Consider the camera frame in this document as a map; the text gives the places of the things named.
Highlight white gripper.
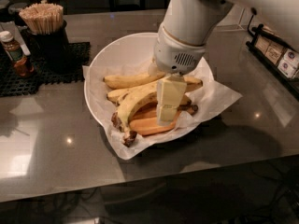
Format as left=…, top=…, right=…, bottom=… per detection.
left=153, top=24, right=206, bottom=126

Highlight large yellow banana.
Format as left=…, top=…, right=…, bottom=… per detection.
left=111, top=77, right=203, bottom=147

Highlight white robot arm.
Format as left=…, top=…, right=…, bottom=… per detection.
left=153, top=0, right=299, bottom=125

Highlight brown-tipped lower banana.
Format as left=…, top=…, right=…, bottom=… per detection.
left=132, top=105, right=198, bottom=119

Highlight upper yellow banana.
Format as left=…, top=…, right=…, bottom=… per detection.
left=103, top=72, right=165, bottom=89

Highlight white bowl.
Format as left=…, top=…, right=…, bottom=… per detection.
left=83, top=32, right=215, bottom=141

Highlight middle yellow banana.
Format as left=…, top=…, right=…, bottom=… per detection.
left=107, top=89, right=192, bottom=106

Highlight white paper liner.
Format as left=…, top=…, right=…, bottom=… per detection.
left=83, top=56, right=241, bottom=160

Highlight clear acrylic sign holder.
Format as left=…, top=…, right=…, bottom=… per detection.
left=217, top=6, right=246, bottom=31

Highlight white creamer packets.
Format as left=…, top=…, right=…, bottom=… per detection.
left=278, top=49, right=299, bottom=79

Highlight black cup holder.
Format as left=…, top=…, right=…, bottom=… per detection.
left=31, top=21, right=71, bottom=74

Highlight wooden stir sticks bundle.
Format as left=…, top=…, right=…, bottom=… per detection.
left=19, top=2, right=64, bottom=35

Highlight brown sauce bottle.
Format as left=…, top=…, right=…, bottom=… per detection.
left=0, top=31, right=35, bottom=78

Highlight black rubber mat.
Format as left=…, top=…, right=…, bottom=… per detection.
left=0, top=32, right=91, bottom=97

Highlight dark lidded jar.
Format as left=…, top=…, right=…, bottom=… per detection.
left=0, top=0, right=28, bottom=26

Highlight black wire condiment rack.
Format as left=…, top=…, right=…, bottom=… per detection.
left=246, top=16, right=299, bottom=100

